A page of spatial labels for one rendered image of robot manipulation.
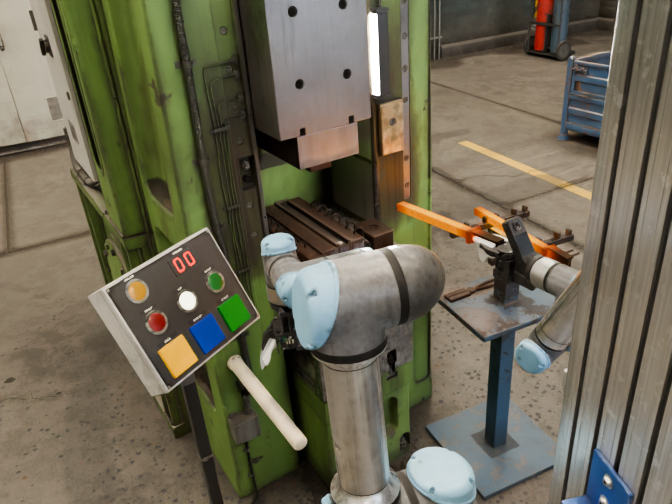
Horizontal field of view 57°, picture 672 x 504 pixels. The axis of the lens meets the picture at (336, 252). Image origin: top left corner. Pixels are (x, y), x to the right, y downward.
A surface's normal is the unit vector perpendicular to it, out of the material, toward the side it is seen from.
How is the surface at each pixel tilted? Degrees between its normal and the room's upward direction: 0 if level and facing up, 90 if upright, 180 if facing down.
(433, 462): 7
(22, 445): 0
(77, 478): 0
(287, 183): 90
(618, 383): 90
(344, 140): 90
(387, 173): 90
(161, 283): 60
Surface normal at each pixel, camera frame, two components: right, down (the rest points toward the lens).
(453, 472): 0.05, -0.90
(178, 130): 0.54, 0.37
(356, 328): 0.25, 0.36
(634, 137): -0.98, 0.16
